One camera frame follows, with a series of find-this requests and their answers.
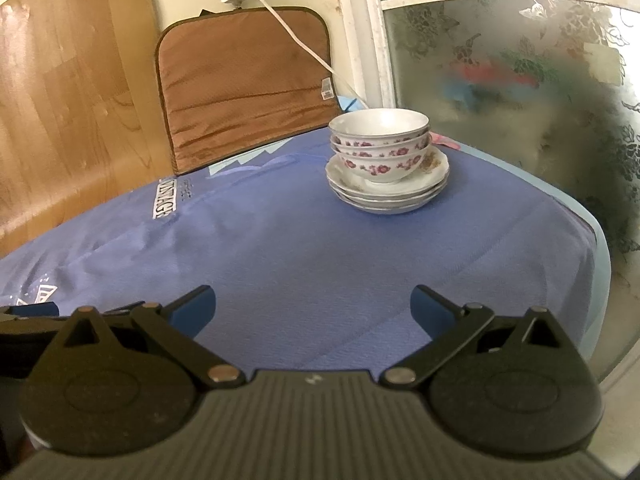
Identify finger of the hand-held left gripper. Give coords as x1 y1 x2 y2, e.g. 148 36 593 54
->
0 301 61 334

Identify wood pattern sheet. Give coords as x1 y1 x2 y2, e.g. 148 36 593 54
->
0 0 177 257

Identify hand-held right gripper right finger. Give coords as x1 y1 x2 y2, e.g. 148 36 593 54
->
380 285 577 389

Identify white floral plate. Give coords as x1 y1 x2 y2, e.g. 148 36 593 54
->
327 179 450 207
325 145 450 197
339 194 442 215

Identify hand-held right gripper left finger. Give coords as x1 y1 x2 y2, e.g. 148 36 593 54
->
47 285 247 388

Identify white power cable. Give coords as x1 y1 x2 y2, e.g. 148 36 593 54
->
223 0 372 110

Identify blue printed blanket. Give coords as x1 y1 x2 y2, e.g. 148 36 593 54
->
0 132 601 376

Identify frosted floral window glass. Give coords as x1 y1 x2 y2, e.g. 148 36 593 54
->
372 0 640 411

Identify brown seat cushion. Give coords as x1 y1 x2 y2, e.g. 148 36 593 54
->
153 6 344 176

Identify white window frame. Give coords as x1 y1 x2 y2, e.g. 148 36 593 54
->
329 0 402 112

